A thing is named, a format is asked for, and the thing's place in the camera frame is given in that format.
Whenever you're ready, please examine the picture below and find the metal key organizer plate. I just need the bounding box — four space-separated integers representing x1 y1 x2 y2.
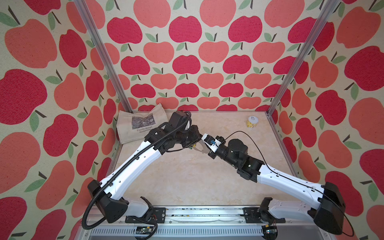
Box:
189 143 206 154

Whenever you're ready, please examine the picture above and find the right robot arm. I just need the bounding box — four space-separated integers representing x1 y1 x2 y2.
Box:
202 134 346 235

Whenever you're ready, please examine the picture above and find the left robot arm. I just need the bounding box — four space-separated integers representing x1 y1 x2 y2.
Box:
82 111 202 230

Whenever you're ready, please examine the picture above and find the beige printed tote bag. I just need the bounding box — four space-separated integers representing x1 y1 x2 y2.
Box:
117 104 168 144

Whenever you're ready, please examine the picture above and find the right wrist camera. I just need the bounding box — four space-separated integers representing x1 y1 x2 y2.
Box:
202 134 221 152

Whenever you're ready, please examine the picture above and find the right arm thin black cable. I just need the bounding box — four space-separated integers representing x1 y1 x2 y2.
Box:
223 130 355 238

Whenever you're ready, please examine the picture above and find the front aluminium rail base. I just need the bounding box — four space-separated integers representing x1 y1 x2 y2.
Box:
71 206 335 240

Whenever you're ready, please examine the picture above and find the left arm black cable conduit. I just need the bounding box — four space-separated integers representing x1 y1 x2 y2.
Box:
80 111 193 231

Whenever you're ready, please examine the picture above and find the left aluminium frame post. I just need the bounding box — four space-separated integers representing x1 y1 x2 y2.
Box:
74 0 133 113

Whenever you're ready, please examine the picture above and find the aluminium frame post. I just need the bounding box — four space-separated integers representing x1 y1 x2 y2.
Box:
74 0 133 113
266 0 341 118

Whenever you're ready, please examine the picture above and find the right aluminium frame post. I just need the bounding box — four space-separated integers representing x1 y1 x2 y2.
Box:
266 0 341 118

